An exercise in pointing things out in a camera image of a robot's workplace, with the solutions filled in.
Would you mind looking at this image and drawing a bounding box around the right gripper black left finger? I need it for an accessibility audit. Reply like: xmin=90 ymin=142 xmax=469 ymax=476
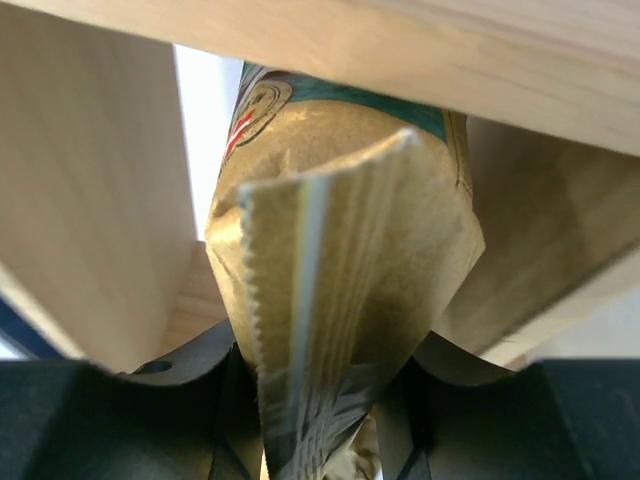
xmin=1 ymin=322 xmax=262 ymax=479

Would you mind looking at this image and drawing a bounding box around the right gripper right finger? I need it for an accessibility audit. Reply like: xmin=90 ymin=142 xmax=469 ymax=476
xmin=375 ymin=333 xmax=639 ymax=479

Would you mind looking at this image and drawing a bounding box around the yellow kettle chips bag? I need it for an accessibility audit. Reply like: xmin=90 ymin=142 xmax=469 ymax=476
xmin=205 ymin=63 xmax=484 ymax=479

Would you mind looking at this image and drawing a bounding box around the blue green Burts vinegar bag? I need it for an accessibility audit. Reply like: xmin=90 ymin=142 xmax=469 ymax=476
xmin=1 ymin=300 xmax=46 ymax=358

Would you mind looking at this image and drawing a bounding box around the wooden two-tier shelf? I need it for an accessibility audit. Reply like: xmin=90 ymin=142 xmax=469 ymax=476
xmin=1 ymin=1 xmax=639 ymax=371

